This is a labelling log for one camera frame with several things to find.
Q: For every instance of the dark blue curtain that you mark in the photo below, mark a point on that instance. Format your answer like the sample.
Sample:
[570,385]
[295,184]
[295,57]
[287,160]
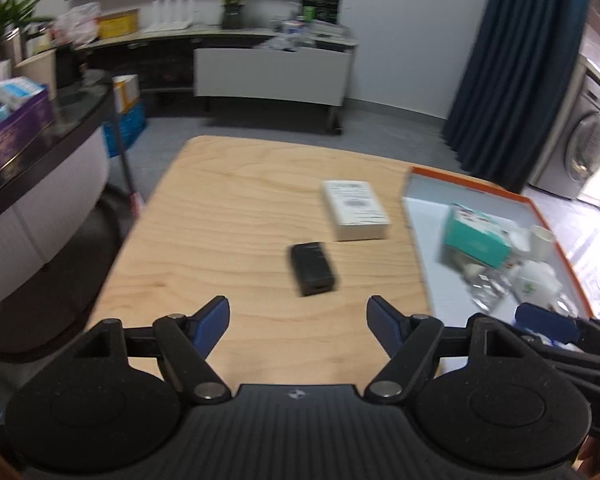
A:
[512,89]

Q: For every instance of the orange white shallow tray box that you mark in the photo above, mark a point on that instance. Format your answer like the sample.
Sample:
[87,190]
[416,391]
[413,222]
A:
[459,286]

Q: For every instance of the stainless steel thermos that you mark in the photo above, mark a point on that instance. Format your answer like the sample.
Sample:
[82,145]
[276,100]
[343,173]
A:
[12,44]

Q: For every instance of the purple patterned box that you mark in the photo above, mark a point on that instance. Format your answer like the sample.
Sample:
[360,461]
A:
[21,127]

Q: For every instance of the blue plastic bag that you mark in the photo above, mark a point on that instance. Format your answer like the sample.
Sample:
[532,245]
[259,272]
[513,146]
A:
[132,123]

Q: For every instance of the white yellow cardboard box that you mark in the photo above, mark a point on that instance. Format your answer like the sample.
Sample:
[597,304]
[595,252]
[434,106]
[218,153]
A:
[126,92]

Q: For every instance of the white power adapter box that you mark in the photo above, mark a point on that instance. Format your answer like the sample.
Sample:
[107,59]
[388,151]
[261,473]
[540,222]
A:
[355,211]

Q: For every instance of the black power adapter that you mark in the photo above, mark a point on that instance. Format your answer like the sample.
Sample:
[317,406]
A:
[311,268]

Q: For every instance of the white plug-in device lower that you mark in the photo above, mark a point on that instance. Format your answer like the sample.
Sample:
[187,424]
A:
[536,283]

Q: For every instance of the teal white bandage box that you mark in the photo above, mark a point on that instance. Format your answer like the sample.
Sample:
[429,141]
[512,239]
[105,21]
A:
[476,235]

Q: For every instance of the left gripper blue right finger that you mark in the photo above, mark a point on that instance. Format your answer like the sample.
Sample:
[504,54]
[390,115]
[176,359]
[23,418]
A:
[411,343]

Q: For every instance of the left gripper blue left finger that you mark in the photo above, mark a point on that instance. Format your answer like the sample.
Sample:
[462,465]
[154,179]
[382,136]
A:
[185,342]

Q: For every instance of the black green display box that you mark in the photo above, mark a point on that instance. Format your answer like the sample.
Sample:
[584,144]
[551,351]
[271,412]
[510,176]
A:
[325,11]

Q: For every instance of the white plastic bag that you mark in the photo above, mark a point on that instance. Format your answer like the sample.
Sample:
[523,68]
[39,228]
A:
[78,26]

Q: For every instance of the silver washing machine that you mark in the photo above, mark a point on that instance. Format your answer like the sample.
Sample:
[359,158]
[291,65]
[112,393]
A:
[571,153]

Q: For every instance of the white tv console cabinet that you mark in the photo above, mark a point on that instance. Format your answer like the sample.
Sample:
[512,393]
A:
[255,64]

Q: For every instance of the white wifi router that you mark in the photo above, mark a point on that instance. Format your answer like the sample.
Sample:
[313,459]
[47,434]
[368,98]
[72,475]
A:
[171,15]

